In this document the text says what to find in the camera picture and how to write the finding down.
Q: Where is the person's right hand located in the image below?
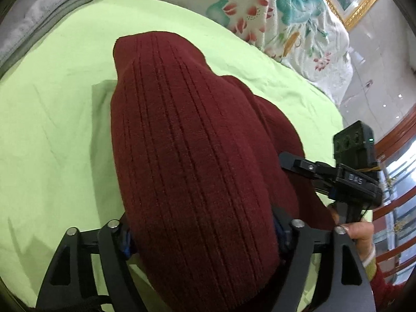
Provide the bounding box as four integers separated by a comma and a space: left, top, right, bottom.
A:
327, 204, 375, 263

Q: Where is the white floral quilt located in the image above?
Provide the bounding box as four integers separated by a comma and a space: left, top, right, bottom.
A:
161, 0, 353, 104

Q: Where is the folded grey blanket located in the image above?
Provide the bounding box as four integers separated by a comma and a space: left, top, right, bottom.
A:
1, 0, 92, 75

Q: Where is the light green bed sheet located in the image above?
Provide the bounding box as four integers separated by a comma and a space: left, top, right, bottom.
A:
1, 0, 343, 306

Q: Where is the dark red knit sweater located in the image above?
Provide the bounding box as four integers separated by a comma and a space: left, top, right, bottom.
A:
111, 32, 334, 311

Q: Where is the red wooden bed frame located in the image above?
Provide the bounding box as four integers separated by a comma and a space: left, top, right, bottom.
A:
373, 107, 415, 284

